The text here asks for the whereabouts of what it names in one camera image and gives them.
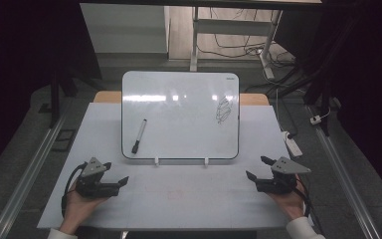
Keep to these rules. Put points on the black floor plate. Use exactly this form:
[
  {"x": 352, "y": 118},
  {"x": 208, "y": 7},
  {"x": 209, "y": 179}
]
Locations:
[{"x": 64, "y": 139}]

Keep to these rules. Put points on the white marker with black cap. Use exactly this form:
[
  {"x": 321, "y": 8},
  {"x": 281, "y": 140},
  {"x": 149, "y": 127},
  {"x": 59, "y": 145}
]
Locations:
[{"x": 140, "y": 134}]

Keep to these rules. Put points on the person's right hand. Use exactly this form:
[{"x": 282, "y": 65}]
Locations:
[{"x": 290, "y": 202}]

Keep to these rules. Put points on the small white adapter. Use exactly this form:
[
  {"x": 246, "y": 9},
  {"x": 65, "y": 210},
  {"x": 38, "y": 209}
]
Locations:
[{"x": 315, "y": 119}]

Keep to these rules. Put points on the black metal stand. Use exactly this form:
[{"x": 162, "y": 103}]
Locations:
[
  {"x": 54, "y": 99},
  {"x": 321, "y": 96}
]

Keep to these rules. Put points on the white whiteboard stand foot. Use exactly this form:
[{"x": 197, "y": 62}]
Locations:
[
  {"x": 156, "y": 161},
  {"x": 206, "y": 161}
]

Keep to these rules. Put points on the aluminium rail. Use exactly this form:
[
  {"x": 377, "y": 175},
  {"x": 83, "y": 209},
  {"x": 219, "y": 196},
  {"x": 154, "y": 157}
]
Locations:
[
  {"x": 344, "y": 179},
  {"x": 26, "y": 179}
]

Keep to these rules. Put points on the white whiteboard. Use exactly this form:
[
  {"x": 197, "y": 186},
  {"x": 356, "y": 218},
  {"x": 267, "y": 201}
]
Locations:
[{"x": 179, "y": 116}]

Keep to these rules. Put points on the white table cover sheet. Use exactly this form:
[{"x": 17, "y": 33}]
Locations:
[{"x": 179, "y": 202}]

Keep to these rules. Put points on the wooden table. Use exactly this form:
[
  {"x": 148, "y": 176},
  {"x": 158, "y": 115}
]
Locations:
[{"x": 107, "y": 97}]

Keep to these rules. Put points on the grey cabinet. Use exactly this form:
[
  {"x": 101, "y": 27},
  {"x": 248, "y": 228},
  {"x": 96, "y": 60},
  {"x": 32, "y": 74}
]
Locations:
[{"x": 122, "y": 30}]

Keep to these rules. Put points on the white desk frame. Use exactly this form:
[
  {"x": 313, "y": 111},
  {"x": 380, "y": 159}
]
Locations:
[{"x": 232, "y": 26}]

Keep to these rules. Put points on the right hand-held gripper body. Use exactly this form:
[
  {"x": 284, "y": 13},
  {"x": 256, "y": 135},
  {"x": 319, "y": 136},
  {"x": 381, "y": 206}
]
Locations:
[{"x": 278, "y": 181}]

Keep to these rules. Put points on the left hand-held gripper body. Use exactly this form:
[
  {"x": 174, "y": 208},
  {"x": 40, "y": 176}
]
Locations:
[{"x": 94, "y": 186}]

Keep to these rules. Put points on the white power strip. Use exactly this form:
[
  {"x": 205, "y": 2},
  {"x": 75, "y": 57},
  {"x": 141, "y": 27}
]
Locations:
[{"x": 292, "y": 144}]

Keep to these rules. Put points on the person's left hand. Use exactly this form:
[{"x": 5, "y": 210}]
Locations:
[{"x": 79, "y": 207}]

